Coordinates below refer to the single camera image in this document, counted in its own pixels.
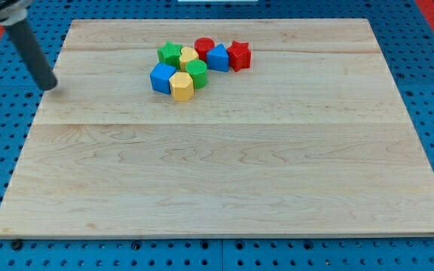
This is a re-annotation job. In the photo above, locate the blue cube block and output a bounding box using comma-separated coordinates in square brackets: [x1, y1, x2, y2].
[150, 62, 177, 95]

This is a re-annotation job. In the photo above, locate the red star block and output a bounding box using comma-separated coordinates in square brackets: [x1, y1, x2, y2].
[227, 41, 252, 72]

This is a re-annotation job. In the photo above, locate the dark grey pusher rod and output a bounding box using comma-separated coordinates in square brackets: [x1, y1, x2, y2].
[4, 19, 58, 91]

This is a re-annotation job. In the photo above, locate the red cylinder block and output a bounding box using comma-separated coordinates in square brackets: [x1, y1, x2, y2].
[194, 37, 215, 62]

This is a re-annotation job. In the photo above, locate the light wooden board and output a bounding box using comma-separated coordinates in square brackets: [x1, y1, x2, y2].
[0, 19, 434, 239]

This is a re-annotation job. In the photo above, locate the green star block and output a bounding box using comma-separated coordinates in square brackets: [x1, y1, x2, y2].
[157, 41, 182, 69]

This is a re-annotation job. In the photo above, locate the green cylinder block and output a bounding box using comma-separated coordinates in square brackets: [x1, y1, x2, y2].
[185, 59, 207, 89]

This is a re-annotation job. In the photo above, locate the grey robot end mount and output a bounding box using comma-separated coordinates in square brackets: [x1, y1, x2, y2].
[0, 0, 33, 26]

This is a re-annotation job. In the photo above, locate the yellow heart block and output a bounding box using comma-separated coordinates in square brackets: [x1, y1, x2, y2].
[179, 47, 199, 72]

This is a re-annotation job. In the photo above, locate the blue triangle block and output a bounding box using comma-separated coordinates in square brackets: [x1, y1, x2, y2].
[206, 44, 229, 72]

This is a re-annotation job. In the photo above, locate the yellow hexagon block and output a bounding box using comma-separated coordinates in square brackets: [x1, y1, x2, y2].
[169, 72, 194, 102]

